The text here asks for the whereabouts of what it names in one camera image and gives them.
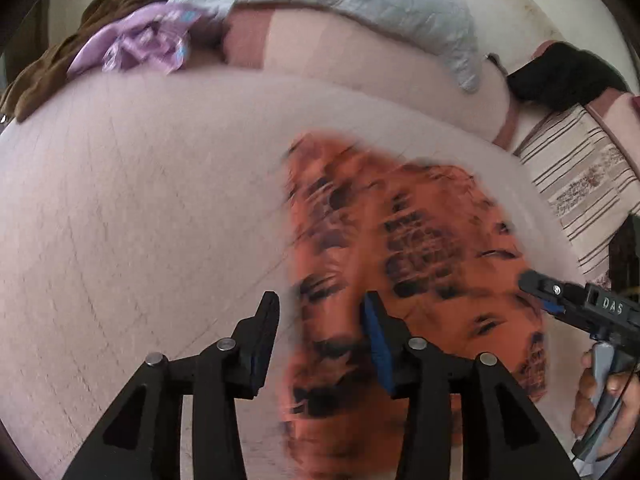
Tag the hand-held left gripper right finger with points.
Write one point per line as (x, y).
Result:
(377, 340)

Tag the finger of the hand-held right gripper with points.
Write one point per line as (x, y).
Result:
(552, 308)
(542, 286)

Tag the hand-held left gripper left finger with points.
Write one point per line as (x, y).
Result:
(259, 365)

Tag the orange floral garment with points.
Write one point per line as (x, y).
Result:
(425, 210)

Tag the person's right hand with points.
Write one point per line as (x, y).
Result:
(584, 395)

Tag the maroon cloth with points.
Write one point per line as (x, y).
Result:
(625, 255)

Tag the striped pillow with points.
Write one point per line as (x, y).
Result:
(580, 175)

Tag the pale pink bed blanket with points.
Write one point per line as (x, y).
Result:
(125, 210)

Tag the black cloth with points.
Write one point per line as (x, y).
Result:
(565, 75)

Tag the pink pillow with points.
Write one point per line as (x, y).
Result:
(350, 55)

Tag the purple cloth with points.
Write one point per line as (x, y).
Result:
(140, 40)

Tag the brown cloth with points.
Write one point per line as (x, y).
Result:
(55, 65)

